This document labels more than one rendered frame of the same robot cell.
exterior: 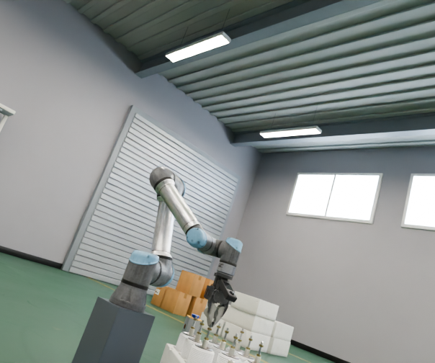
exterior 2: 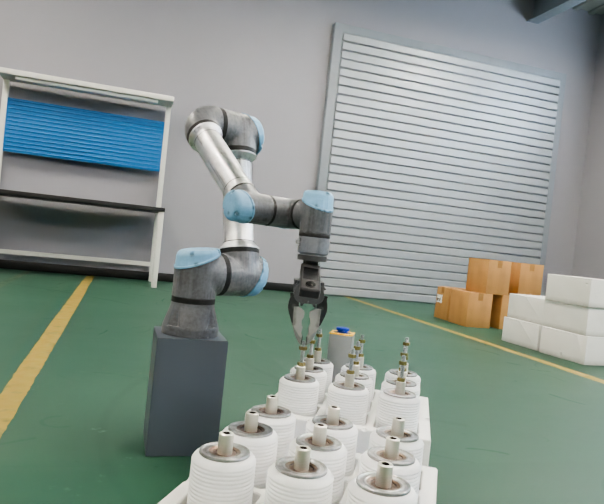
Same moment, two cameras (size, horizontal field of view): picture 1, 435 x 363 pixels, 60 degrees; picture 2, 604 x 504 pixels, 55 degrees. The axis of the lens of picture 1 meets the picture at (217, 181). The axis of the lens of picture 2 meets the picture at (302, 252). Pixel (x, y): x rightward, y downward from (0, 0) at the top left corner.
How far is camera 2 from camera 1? 0.79 m
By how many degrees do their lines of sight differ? 29
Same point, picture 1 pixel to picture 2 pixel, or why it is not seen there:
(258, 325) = (599, 324)
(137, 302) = (192, 325)
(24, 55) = (163, 14)
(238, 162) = (552, 49)
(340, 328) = not seen: outside the picture
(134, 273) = (178, 283)
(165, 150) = (409, 76)
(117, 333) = (166, 373)
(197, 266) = (519, 246)
